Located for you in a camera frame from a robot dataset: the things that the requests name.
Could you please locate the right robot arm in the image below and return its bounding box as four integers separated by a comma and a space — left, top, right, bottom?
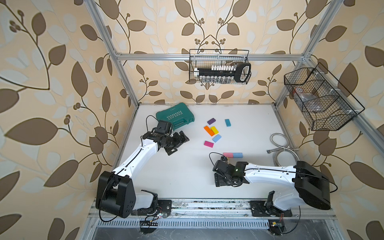
213, 160, 331, 216

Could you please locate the green plastic tool case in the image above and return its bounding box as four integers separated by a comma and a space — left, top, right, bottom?
156, 103, 195, 130

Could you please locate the plastic bag in basket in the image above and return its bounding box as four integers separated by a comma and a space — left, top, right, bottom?
295, 88, 323, 112

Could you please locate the metal flexible hose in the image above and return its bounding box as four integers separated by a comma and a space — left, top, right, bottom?
266, 132, 300, 167

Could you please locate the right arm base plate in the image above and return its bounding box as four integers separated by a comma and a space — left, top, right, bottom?
249, 201, 293, 218

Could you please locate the right wire basket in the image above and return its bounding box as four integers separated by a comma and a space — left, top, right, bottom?
284, 63, 365, 131

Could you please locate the wire basket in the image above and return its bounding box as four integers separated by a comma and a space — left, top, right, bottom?
189, 49, 252, 85
284, 63, 365, 131

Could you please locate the light blue block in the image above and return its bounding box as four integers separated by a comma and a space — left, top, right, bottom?
233, 153, 243, 158
212, 134, 222, 143

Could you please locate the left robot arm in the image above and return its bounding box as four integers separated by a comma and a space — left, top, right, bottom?
96, 120, 189, 218

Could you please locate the magenta block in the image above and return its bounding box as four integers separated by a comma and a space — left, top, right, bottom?
204, 141, 214, 148

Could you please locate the orange long block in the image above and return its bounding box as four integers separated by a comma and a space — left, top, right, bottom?
204, 126, 215, 137

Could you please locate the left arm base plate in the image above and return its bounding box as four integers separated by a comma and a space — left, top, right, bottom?
131, 200, 172, 218

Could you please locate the purple block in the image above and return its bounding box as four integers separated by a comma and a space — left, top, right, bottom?
207, 118, 216, 125

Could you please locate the yellow block beside orange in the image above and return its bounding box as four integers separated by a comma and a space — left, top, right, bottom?
211, 126, 219, 135

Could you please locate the teal block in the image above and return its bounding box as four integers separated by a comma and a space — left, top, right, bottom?
225, 119, 232, 127

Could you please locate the pink block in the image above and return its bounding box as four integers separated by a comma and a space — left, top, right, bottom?
223, 153, 234, 158

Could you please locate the black tool in basket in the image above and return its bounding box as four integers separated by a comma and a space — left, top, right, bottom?
192, 63, 252, 84

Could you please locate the back wire basket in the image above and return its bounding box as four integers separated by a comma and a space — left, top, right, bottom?
189, 49, 252, 85

